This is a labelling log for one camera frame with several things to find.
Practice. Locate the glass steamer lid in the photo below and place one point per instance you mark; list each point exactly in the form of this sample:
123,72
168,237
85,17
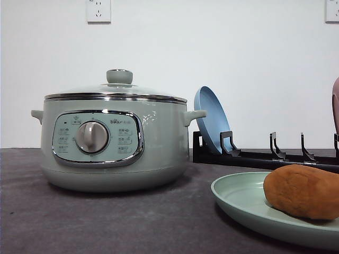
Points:
118,87

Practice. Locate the black dish rack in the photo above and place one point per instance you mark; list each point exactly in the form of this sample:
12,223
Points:
231,155

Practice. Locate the green electric steamer pot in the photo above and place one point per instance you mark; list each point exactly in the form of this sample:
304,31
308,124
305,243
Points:
115,144

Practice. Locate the brown potato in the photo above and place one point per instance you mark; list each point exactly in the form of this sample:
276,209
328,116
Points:
304,190

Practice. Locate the green plate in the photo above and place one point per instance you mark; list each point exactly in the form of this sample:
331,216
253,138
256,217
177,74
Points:
244,194

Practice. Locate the white wall socket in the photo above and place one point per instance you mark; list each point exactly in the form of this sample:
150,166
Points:
332,12
98,12

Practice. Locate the right white wall socket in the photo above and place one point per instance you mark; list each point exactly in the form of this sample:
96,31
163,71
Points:
332,12

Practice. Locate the pink plate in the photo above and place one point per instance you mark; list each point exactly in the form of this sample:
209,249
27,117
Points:
335,104

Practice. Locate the left white wall socket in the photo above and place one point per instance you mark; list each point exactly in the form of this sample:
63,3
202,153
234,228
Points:
98,12

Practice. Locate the grey table mat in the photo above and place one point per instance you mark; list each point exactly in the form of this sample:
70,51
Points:
39,215

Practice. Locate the blue plate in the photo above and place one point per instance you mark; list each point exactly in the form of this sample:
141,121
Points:
216,121

